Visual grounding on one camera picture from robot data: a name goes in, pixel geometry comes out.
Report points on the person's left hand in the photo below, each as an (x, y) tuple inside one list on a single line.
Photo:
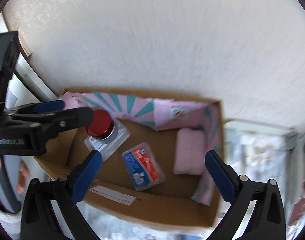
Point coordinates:
[(13, 173)]

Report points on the red lid clear jar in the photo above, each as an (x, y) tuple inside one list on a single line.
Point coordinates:
[(105, 134)]

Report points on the clear box blue red label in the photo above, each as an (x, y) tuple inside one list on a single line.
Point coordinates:
[(142, 167)]

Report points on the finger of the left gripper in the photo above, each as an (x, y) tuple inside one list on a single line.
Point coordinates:
[(38, 108), (53, 123)]

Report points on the pink lined cardboard box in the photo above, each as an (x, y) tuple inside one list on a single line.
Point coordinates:
[(182, 202)]

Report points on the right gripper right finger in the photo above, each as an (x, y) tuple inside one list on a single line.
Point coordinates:
[(268, 218)]

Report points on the floral bed sheet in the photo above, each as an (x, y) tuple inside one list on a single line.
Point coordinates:
[(259, 156)]

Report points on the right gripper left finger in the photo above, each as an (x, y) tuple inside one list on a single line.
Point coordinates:
[(38, 217)]

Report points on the pink folded towel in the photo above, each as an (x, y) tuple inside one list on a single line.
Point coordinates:
[(190, 152)]

